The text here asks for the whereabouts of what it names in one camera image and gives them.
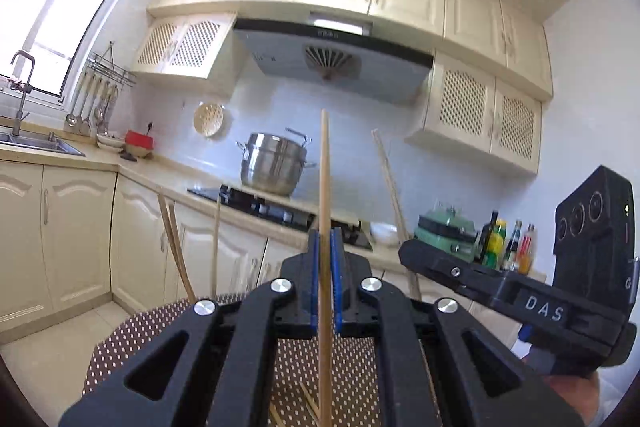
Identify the metal wall utensil rack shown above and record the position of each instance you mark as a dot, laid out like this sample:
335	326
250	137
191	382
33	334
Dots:
110	69

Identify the brown polka dot tablecloth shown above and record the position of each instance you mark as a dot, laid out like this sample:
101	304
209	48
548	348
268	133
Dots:
120	357

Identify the red orange sauce bottle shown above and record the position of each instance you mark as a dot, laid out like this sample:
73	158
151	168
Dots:
526	252

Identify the grey range hood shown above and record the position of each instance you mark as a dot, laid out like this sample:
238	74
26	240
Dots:
280	57

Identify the cream perforated plate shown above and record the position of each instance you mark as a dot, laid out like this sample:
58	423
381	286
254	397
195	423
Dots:
210	119

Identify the cream base cabinets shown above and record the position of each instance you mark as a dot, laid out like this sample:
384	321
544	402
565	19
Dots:
75	232

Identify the white bowl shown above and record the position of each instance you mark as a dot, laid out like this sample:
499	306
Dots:
382	233

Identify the small cream lattice door cabinet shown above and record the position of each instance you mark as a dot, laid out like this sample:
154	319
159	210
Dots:
195	44

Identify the stack of white bowls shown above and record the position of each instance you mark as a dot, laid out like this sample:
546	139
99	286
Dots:
110	141

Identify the pile of wooden chopsticks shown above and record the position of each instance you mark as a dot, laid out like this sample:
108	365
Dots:
217	247

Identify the wooden chopstick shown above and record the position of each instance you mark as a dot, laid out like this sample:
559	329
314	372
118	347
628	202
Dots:
388	177
325	182

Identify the dark soy sauce bottle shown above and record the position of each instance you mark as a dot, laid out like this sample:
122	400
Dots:
512	247

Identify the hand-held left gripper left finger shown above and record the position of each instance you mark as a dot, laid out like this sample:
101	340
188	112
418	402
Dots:
314	292

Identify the red casserole dish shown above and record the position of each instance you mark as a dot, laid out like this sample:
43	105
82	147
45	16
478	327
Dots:
139	139

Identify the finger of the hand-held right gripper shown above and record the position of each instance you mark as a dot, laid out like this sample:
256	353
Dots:
440	267

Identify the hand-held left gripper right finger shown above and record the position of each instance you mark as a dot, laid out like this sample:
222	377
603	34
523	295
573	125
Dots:
338	292

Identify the person's right hand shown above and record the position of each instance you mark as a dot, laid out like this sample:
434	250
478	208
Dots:
580	397

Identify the stainless steel steamer pot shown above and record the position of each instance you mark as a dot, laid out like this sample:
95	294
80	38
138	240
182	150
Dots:
272	172

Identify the dark olive oil bottle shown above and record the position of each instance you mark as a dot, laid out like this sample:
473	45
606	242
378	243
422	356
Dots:
489	232

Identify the steel kitchen faucet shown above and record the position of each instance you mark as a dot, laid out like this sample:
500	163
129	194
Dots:
20	119

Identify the green electric cooker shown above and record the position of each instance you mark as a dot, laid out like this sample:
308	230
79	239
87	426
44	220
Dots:
445	227

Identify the black glass cooktop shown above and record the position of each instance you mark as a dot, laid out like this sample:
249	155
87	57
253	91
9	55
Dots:
240	202

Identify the large cream lattice door cabinet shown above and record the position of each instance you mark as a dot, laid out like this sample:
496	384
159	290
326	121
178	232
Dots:
470	102

